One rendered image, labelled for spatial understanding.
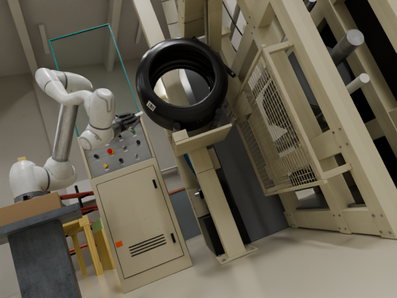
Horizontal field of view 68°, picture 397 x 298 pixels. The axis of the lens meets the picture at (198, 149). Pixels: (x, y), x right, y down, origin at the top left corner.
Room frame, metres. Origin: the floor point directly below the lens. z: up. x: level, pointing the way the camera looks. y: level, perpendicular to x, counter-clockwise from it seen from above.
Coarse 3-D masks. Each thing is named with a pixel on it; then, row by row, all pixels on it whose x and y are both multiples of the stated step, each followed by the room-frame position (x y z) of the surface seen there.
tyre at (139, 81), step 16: (160, 48) 1.71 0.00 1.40; (176, 48) 1.88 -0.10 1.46; (192, 48) 1.76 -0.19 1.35; (208, 48) 1.75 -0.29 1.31; (144, 64) 1.69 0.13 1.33; (160, 64) 1.97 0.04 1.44; (176, 64) 2.00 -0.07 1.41; (192, 64) 2.02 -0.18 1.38; (208, 64) 1.99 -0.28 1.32; (144, 80) 1.69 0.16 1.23; (208, 80) 2.03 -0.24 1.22; (224, 80) 1.77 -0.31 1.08; (144, 96) 1.70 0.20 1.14; (208, 96) 1.73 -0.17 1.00; (224, 96) 1.80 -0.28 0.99; (160, 112) 1.71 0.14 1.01; (176, 112) 1.70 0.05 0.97; (192, 112) 1.72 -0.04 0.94; (208, 112) 1.76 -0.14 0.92; (192, 128) 1.90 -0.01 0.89
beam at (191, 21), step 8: (184, 0) 1.68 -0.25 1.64; (192, 0) 1.69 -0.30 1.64; (200, 0) 1.72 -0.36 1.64; (184, 8) 1.75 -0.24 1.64; (192, 8) 1.77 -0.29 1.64; (200, 8) 1.80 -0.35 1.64; (184, 16) 1.83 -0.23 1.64; (192, 16) 1.85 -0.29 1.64; (200, 16) 1.89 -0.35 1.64; (184, 24) 1.92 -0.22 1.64; (192, 24) 1.95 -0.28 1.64; (200, 24) 1.98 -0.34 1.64; (184, 32) 2.01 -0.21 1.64; (192, 32) 2.04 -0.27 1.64; (200, 32) 2.08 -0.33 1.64
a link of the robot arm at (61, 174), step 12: (72, 84) 1.58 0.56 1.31; (84, 84) 1.64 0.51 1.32; (60, 108) 1.67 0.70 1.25; (72, 108) 1.67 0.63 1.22; (60, 120) 1.69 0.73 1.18; (72, 120) 1.71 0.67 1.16; (60, 132) 1.71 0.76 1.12; (72, 132) 1.76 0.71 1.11; (60, 144) 1.74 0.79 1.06; (60, 156) 1.77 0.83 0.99; (48, 168) 1.77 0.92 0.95; (60, 168) 1.78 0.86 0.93; (72, 168) 1.87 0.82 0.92; (48, 180) 1.76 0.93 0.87; (60, 180) 1.82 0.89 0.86; (72, 180) 1.89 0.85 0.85
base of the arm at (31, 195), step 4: (32, 192) 1.65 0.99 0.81; (36, 192) 1.67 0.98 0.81; (40, 192) 1.70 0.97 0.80; (20, 196) 1.63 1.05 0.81; (24, 196) 1.60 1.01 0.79; (28, 196) 1.61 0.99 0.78; (32, 196) 1.65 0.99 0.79; (36, 196) 1.66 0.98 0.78; (16, 200) 1.63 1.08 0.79; (20, 200) 1.62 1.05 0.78; (24, 200) 1.59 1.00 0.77
